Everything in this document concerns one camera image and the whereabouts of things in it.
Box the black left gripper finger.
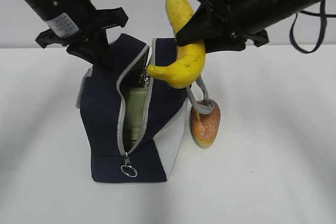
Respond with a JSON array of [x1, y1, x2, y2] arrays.
[[66, 40, 95, 64], [89, 30, 114, 69]]

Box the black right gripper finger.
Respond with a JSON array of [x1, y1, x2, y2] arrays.
[[176, 2, 231, 46], [204, 36, 246, 52]]

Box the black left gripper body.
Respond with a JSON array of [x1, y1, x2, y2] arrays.
[[35, 0, 128, 48]]

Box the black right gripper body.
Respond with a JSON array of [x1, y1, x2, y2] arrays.
[[198, 0, 269, 47]]

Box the yellow banana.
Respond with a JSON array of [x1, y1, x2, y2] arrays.
[[147, 0, 206, 89]]

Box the green lidded glass container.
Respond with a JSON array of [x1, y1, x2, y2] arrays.
[[124, 88, 148, 146]]

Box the brown bread roll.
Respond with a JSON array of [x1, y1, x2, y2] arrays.
[[190, 99, 221, 148]]

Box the navy and white lunch bag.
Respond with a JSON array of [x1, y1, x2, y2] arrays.
[[76, 34, 193, 183]]

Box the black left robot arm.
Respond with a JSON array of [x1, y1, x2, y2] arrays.
[[24, 0, 128, 69]]

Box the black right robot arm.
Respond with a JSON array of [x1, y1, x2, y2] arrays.
[[176, 0, 325, 53]]

